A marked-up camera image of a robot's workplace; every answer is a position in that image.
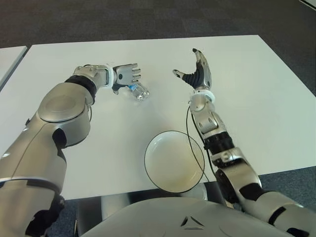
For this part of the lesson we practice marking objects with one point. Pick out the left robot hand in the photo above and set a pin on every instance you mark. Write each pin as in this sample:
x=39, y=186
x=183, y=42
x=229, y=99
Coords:
x=124, y=75

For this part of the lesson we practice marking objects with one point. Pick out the white panel with black edge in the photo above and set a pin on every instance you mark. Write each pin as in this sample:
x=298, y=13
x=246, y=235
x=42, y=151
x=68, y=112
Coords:
x=309, y=2

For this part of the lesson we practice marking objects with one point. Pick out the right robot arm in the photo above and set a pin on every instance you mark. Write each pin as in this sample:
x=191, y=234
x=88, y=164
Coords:
x=222, y=148

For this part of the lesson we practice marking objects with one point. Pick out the white round pedestal base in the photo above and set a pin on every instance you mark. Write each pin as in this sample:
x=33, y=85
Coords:
x=201, y=191

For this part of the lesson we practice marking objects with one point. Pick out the clear water bottle blue cap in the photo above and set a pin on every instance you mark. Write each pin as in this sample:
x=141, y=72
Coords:
x=140, y=92

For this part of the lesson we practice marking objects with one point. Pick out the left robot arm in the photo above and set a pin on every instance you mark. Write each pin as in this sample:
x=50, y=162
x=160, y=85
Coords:
x=49, y=128

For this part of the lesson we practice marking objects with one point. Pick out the grey robot torso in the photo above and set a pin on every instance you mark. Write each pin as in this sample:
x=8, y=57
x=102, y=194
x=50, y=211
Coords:
x=172, y=217

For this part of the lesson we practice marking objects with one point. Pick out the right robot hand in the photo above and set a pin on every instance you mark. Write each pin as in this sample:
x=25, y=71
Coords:
x=200, y=75

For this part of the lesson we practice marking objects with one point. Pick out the white plate black rim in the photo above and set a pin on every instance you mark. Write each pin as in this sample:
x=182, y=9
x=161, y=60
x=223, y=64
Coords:
x=170, y=165

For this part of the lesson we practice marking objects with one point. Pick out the white side table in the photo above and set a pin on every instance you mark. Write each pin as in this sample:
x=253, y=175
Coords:
x=10, y=61

